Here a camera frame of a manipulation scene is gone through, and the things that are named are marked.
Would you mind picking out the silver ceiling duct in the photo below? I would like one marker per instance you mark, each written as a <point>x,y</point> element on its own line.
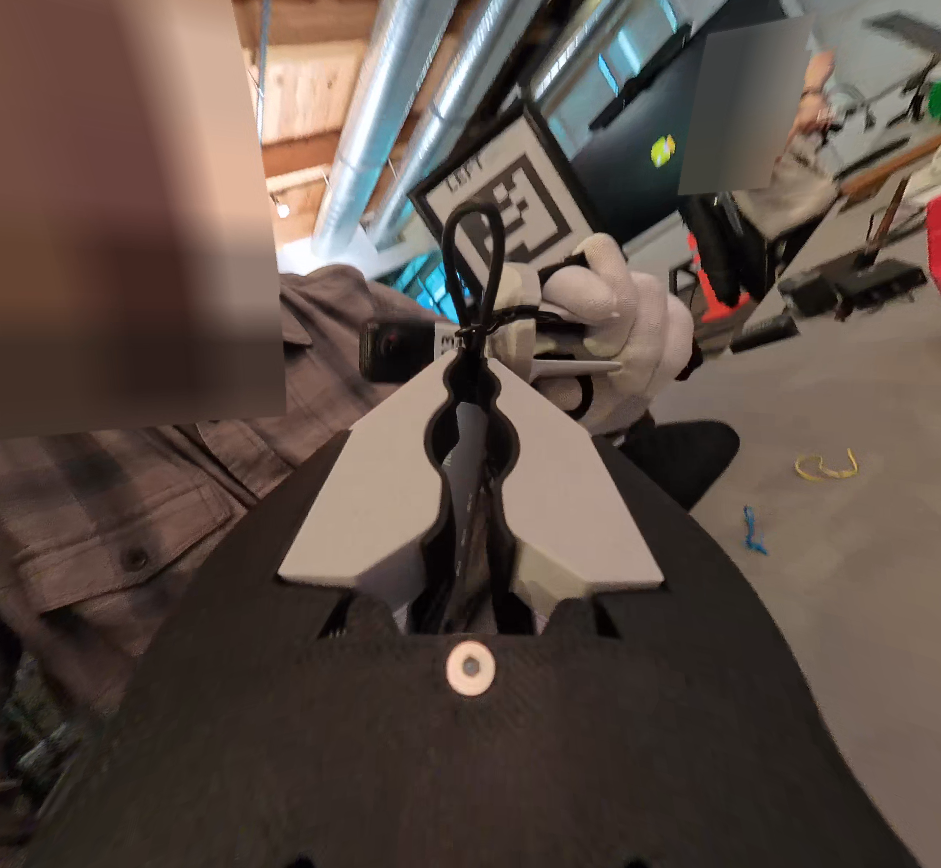
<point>382,74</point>
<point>478,60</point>

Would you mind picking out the black quilted pad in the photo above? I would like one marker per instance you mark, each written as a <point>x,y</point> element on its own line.
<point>691,456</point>

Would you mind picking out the black monitor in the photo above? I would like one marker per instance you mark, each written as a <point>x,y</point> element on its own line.
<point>625,199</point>

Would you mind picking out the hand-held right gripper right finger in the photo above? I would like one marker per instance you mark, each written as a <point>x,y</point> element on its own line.
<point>581,515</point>

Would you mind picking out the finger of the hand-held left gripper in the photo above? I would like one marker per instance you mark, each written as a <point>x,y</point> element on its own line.
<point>514,350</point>
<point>514,287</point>

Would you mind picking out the black bag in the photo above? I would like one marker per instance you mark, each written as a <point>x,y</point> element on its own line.
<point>717,243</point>

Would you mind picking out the grey usb hub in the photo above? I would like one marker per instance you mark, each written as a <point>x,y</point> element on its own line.
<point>478,552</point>

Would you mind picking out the background wooden desk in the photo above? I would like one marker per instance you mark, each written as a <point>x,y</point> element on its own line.
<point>882,174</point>

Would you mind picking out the framed marker poster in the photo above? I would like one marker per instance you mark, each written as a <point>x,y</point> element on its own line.
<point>529,170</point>

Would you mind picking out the yellow tape roll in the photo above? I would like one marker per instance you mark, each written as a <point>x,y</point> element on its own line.
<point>663,149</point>

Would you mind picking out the black webcam bar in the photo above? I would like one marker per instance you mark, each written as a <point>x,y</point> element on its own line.
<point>639,78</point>

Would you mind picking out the person's left hand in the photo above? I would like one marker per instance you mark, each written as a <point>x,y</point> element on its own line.
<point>632,339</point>

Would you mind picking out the black multiport charger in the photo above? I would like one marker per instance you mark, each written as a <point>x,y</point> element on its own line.
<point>878,282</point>

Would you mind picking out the blue twist tie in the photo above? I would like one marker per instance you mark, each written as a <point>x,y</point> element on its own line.
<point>751,530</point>

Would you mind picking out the orange traffic cone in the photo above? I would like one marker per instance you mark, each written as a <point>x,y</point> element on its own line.
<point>724,306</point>

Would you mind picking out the yellow twist tie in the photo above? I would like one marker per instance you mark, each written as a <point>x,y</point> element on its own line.
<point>827,475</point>

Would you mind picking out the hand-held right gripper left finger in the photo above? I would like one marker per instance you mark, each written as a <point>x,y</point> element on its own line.
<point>360,508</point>

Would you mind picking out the small black battery pack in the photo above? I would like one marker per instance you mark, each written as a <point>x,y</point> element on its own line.
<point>764,331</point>

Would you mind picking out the green plastic bin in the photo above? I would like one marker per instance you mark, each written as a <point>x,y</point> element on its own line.
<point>936,100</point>

